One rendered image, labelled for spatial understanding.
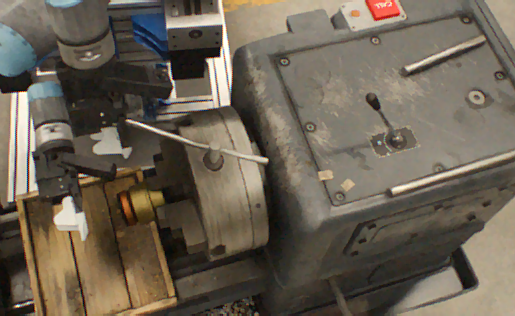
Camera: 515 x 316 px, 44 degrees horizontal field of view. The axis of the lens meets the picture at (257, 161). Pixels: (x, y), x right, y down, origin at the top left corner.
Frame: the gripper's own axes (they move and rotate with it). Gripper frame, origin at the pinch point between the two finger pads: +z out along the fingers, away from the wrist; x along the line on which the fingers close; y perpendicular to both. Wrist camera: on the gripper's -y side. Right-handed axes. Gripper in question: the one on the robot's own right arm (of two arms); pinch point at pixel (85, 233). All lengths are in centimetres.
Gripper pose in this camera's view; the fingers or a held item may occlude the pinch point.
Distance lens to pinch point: 133.8
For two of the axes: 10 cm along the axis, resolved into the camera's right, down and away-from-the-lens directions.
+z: 3.0, 8.9, -3.4
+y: -9.4, 2.1, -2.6
